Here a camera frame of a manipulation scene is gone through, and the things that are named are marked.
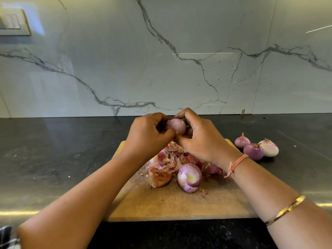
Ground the person's right hand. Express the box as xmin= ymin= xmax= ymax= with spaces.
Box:
xmin=174 ymin=108 xmax=242 ymax=168

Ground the person's left hand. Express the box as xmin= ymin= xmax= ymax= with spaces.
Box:
xmin=120 ymin=112 xmax=177 ymax=165

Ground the pile of onion peels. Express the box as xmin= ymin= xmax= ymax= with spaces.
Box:
xmin=146 ymin=141 xmax=225 ymax=189

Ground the small red onion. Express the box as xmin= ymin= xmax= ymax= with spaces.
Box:
xmin=234 ymin=132 xmax=251 ymax=149

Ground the red onion with pale patch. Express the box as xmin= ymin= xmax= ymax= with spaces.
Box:
xmin=177 ymin=163 xmax=203 ymax=194

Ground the brownish red onion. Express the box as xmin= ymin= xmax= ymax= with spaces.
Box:
xmin=258 ymin=138 xmax=280 ymax=158

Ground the person's left forearm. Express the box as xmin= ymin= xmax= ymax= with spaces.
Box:
xmin=17 ymin=155 xmax=140 ymax=249

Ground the person's right forearm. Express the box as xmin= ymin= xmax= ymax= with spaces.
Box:
xmin=228 ymin=155 xmax=332 ymax=249

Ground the wooden cutting board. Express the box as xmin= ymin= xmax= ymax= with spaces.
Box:
xmin=106 ymin=138 xmax=260 ymax=222

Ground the gold bangle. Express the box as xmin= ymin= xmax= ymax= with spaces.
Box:
xmin=265 ymin=194 xmax=307 ymax=227

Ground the black white plaid sleeve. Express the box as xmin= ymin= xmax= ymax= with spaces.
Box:
xmin=0 ymin=225 xmax=21 ymax=249

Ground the orange thread bracelet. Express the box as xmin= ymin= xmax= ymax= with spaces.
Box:
xmin=224 ymin=154 xmax=249 ymax=179

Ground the white wall switch plate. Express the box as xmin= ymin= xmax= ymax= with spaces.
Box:
xmin=0 ymin=8 xmax=32 ymax=37

